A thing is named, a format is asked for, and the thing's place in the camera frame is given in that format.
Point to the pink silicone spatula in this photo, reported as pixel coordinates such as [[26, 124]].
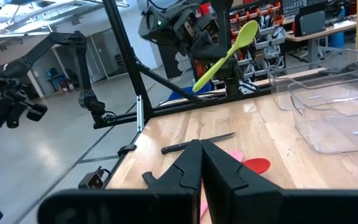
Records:
[[236, 155]]

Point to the black table-level camera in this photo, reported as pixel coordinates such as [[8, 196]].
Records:
[[92, 180]]

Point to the red silicone spatula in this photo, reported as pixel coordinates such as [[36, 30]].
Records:
[[256, 165]]

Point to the blue barrel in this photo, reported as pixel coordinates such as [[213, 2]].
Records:
[[337, 40]]

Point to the black table edge clamp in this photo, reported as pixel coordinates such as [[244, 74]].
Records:
[[126, 150]]

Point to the light green silicone spoon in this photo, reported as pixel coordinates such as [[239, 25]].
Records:
[[244, 35]]

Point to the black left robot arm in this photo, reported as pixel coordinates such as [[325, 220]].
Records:
[[232, 82]]

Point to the wooden workbench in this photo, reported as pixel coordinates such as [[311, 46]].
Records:
[[337, 29]]

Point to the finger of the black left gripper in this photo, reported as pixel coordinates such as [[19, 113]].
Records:
[[208, 49]]

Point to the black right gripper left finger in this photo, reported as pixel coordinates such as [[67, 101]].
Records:
[[166, 207]]

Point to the background black robot arm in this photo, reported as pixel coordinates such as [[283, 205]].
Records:
[[82, 71]]

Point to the slim black paring knife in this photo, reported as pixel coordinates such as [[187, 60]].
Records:
[[179, 146]]

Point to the background black robot gripper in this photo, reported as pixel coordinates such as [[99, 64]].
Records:
[[8, 102]]

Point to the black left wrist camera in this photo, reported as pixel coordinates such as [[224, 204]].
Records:
[[211, 28]]

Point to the clear plastic bin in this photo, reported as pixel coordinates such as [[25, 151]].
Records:
[[337, 124], [278, 87]]

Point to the black chair back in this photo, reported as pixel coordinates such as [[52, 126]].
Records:
[[311, 23]]

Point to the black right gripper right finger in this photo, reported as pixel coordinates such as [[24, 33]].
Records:
[[259, 207]]

